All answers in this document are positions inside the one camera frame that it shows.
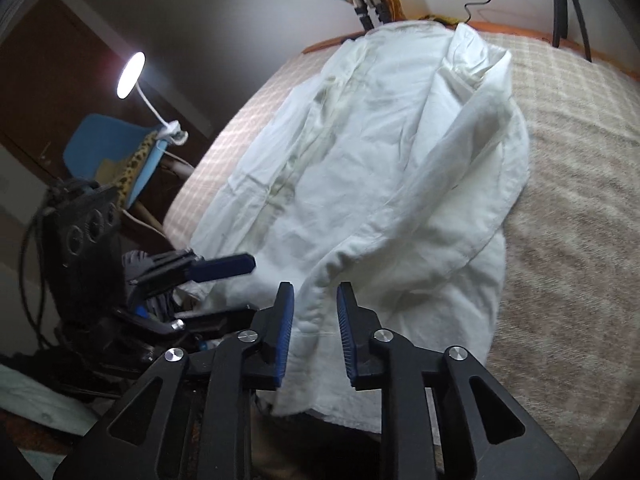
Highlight beige checked blanket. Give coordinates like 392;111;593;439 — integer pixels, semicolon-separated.
162;27;640;480

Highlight blue chair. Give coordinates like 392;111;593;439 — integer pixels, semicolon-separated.
65;114;168;211

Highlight black stand legs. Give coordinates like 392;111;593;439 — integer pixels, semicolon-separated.
547;0;593;63

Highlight white shirt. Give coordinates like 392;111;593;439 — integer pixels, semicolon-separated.
190;21;531;433

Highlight leopard print cloth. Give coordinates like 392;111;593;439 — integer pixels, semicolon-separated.
97;130;161;201

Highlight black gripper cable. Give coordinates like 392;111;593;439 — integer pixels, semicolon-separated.
17;200;61;351

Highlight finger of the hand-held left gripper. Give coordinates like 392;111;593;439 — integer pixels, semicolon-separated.
122;249;257;306
112;306;258;347

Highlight wooden bed frame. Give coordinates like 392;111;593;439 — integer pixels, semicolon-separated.
302;20;640;83

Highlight white lamp cable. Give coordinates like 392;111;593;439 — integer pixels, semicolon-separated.
122;157;193;241

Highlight white cloth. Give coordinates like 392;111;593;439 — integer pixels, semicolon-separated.
0;362;98;441

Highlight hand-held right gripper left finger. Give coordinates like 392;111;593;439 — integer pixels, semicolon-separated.
67;281;296;480

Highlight white clip lamp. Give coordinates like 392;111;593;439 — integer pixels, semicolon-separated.
116;51;191;148

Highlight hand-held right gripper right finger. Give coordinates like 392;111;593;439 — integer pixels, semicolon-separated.
336;282;581;480

